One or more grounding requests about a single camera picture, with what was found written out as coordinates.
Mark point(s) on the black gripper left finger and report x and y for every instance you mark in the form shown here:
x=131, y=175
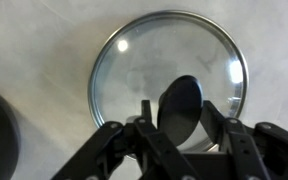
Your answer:
x=150, y=150

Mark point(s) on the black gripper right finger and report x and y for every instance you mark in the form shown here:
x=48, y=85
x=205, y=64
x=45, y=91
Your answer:
x=247, y=146

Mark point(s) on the glass pot lid black knob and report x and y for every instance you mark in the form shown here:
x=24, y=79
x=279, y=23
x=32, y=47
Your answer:
x=170, y=60

